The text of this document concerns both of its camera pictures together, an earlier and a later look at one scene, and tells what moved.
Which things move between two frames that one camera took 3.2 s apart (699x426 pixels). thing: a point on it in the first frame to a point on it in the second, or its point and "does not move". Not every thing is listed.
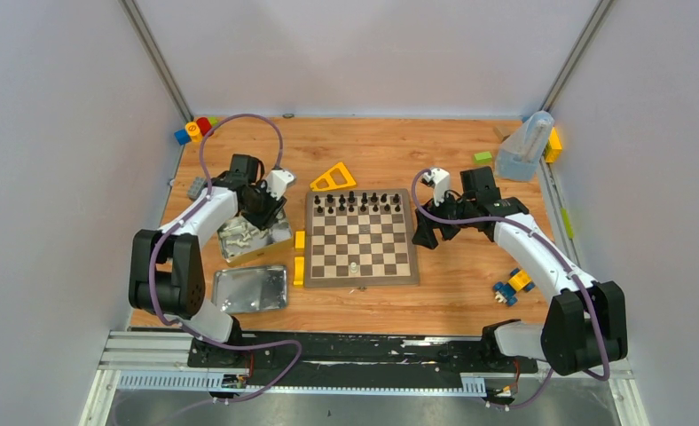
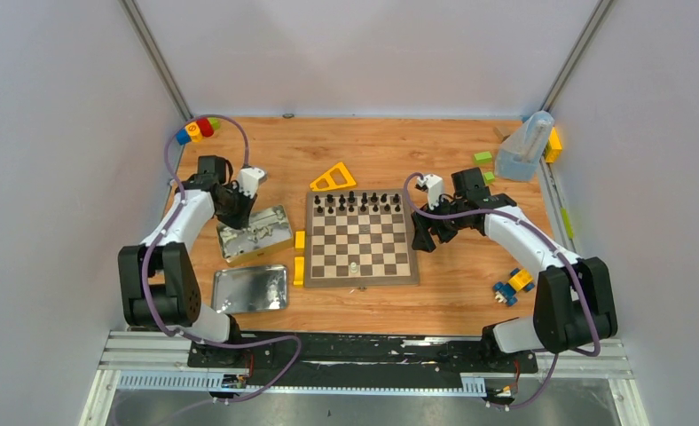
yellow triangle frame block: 327,176 does not move
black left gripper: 264,209 to 236,208
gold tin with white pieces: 241,241 does not move
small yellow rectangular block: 300,239 does not move
